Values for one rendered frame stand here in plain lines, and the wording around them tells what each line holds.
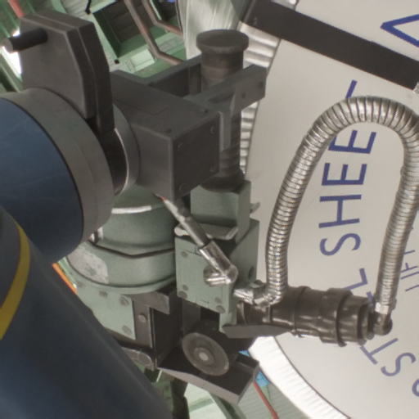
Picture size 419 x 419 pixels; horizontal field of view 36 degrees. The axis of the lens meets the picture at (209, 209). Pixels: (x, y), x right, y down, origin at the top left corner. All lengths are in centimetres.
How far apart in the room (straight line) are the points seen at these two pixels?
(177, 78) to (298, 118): 25
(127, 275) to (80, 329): 43
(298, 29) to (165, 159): 33
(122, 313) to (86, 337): 50
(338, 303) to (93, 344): 48
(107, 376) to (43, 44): 24
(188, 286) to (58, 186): 29
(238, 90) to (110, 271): 23
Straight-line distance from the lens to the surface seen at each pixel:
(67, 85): 39
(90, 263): 63
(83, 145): 38
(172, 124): 41
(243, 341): 75
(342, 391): 102
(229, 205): 57
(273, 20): 69
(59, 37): 38
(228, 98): 49
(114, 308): 70
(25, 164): 36
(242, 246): 60
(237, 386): 73
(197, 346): 71
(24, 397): 18
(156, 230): 60
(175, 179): 41
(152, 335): 70
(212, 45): 50
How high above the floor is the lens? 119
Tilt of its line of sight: 9 degrees up
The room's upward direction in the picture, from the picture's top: 114 degrees counter-clockwise
